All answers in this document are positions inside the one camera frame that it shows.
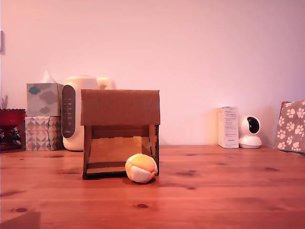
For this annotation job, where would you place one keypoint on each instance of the cardboard dice tower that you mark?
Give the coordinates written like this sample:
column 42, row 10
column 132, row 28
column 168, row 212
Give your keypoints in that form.
column 119, row 107

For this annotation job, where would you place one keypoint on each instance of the red glass bowl stand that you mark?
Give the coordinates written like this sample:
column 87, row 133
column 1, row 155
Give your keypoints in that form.
column 10, row 117

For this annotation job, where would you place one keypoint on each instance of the wooden chair frame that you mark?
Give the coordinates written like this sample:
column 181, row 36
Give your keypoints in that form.
column 283, row 103

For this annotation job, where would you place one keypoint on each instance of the orange and white footbag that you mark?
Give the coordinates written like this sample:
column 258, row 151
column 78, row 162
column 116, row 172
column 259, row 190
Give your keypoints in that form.
column 141, row 169

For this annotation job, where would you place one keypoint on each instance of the white tissue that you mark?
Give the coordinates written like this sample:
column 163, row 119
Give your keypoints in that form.
column 48, row 77

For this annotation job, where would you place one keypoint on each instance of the wall light switch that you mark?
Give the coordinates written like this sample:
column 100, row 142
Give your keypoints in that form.
column 2, row 43

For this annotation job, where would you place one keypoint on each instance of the white printed carton box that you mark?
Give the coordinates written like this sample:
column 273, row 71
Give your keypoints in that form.
column 228, row 126

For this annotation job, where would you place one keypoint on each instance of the small white round camera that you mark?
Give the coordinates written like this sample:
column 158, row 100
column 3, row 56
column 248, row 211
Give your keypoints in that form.
column 250, row 131

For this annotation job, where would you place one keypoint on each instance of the geometric pattern tissue box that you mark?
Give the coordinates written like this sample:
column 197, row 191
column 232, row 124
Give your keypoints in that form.
column 41, row 133

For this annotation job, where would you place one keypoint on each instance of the cloud print tissue box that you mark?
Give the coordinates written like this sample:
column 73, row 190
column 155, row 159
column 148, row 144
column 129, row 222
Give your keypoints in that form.
column 43, row 99

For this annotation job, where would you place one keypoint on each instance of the white electric kettle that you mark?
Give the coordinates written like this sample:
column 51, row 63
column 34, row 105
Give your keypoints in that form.
column 74, row 143

